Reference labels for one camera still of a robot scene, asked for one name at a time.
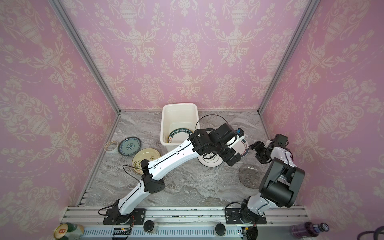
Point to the teal patterned small plate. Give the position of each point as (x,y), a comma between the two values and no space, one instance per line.
(129,146)

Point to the right black knob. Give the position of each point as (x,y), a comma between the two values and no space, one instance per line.
(220,229)

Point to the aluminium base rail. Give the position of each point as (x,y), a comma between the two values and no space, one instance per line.
(186,223)

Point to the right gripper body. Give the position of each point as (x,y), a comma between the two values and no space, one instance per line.
(261,151)

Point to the white plastic bin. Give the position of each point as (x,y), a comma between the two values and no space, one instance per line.
(176,116)

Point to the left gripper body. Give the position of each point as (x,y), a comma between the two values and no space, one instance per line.
(227,152)

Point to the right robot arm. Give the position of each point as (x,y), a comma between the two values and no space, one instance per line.
(281,183)

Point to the white plate black pattern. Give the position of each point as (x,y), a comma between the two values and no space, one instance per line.
(210,160)

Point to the black knob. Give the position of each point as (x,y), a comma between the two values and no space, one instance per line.
(149,226)
(220,229)

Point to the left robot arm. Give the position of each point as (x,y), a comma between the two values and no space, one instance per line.
(201,142)

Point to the green can bottle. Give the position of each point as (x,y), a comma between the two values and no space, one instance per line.
(69,231)

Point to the clear glass plate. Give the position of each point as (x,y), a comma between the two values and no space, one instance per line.
(250,176)

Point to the cream plate bamboo pattern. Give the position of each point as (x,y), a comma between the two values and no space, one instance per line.
(149,154)

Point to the left black knob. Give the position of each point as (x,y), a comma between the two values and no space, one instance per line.
(149,226)

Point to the purple water bottle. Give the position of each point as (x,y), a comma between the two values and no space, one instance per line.
(308,230)

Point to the small green rim plate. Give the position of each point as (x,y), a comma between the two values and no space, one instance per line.
(242,147)

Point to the green rim white plate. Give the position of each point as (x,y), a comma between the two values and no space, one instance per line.
(179,135)

